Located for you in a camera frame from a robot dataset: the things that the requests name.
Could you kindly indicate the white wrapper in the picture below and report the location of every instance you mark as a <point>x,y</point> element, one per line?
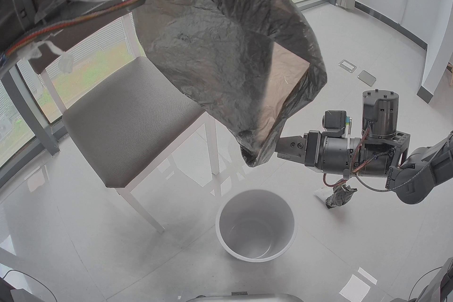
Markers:
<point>321,193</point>

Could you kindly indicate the black plastic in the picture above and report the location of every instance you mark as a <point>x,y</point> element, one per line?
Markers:
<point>339,198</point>

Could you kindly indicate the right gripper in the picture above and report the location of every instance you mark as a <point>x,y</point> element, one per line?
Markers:
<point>336,155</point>

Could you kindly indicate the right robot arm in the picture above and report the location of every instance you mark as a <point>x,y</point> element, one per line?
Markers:
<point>417,173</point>

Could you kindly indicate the black plastic bag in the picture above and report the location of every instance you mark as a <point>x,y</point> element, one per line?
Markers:
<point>212,45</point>

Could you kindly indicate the grey chair with white legs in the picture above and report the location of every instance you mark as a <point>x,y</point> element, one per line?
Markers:
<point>124,116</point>

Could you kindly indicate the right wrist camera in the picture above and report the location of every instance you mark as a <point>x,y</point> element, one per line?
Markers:
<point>334,120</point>

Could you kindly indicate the white trash bin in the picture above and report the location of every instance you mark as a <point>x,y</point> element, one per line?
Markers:
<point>254,219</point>

